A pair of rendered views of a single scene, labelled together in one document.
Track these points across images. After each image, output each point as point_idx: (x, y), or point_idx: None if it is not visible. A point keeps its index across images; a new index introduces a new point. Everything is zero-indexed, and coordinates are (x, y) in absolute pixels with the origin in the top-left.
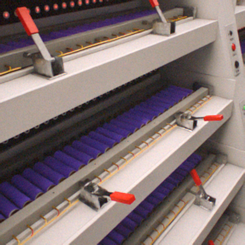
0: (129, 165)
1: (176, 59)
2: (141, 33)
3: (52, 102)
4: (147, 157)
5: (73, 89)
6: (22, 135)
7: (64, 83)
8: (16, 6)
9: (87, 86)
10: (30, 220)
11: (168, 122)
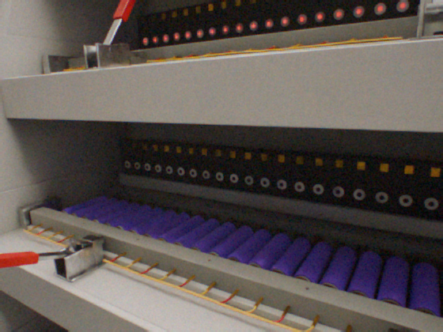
0: (164, 292)
1: None
2: (372, 43)
3: (74, 99)
4: (194, 315)
5: (97, 92)
6: (187, 176)
7: (85, 78)
8: (255, 16)
9: (115, 96)
10: (54, 226)
11: (360, 329)
